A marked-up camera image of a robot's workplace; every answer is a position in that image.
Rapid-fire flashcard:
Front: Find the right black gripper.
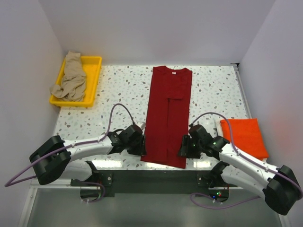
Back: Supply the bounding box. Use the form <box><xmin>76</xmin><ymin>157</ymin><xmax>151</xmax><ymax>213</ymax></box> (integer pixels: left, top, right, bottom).
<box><xmin>177</xmin><ymin>134</ymin><xmax>203</xmax><ymax>159</ymax></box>

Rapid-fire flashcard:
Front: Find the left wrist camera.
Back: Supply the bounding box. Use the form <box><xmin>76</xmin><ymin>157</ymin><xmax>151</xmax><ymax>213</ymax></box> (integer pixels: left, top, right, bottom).
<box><xmin>135</xmin><ymin>122</ymin><xmax>146</xmax><ymax>130</ymax></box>

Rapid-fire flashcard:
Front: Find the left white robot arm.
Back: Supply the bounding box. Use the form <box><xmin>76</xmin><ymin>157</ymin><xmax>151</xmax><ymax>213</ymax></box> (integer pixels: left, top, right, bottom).
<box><xmin>29</xmin><ymin>122</ymin><xmax>146</xmax><ymax>185</ymax></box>

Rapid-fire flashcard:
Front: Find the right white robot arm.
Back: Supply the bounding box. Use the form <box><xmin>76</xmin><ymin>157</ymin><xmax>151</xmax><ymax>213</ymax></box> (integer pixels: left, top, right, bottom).
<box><xmin>178</xmin><ymin>124</ymin><xmax>303</xmax><ymax>215</ymax></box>

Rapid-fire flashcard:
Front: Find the orange folded t shirt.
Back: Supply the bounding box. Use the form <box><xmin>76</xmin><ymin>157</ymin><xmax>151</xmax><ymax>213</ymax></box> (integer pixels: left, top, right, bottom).
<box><xmin>220</xmin><ymin>119</ymin><xmax>269</xmax><ymax>161</ymax></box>

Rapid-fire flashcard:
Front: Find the yellow plastic tray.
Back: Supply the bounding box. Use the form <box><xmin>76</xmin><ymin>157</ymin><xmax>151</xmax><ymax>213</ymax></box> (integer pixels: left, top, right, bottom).
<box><xmin>49</xmin><ymin>56</ymin><xmax>102</xmax><ymax>107</ymax></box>

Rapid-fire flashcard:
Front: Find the beige crumpled t shirt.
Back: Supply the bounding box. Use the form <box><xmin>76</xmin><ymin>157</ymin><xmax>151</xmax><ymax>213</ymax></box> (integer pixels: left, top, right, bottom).
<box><xmin>50</xmin><ymin>51</ymin><xmax>87</xmax><ymax>102</ymax></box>

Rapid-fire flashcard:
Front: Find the aluminium frame rail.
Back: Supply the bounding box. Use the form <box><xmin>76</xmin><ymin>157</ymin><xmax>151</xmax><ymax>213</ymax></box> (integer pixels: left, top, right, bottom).
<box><xmin>30</xmin><ymin>179</ymin><xmax>71</xmax><ymax>189</ymax></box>

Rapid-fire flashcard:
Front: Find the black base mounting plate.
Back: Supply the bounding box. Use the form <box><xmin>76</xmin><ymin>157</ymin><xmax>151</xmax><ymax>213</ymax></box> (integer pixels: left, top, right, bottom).
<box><xmin>71</xmin><ymin>170</ymin><xmax>233</xmax><ymax>198</ymax></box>

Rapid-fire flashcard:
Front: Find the dark red t shirt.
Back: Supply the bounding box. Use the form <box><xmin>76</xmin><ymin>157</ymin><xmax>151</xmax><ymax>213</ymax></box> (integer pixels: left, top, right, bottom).
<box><xmin>141</xmin><ymin>66</ymin><xmax>192</xmax><ymax>169</ymax></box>

